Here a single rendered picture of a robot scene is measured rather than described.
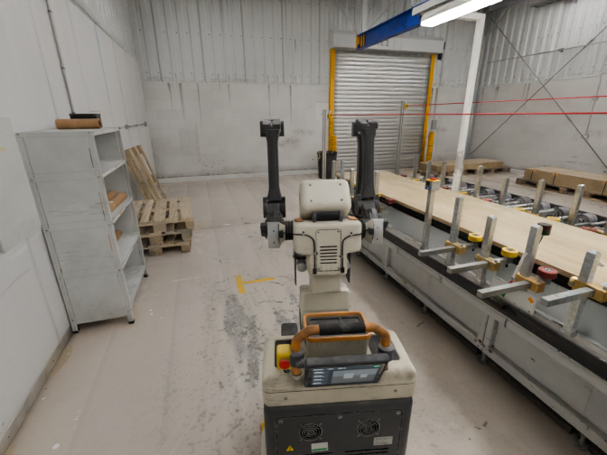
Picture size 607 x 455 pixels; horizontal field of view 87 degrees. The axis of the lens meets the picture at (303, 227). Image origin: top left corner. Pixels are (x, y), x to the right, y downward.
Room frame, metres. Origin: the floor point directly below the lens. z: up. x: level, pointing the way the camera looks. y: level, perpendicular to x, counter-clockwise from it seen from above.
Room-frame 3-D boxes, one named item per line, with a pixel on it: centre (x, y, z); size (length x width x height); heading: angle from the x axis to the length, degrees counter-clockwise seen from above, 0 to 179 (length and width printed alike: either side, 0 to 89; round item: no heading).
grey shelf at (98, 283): (2.63, 1.78, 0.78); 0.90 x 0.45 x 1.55; 17
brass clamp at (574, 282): (1.18, -1.20, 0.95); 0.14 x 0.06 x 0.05; 17
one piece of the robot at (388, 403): (1.00, -0.11, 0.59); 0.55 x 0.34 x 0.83; 94
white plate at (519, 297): (1.46, -1.08, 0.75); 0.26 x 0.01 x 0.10; 17
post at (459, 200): (1.91, -0.97, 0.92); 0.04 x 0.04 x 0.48; 17
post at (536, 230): (1.44, -1.12, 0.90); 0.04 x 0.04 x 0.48; 17
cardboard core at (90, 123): (2.74, 1.82, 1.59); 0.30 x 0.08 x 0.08; 107
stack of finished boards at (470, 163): (9.43, -4.65, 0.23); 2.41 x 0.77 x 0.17; 109
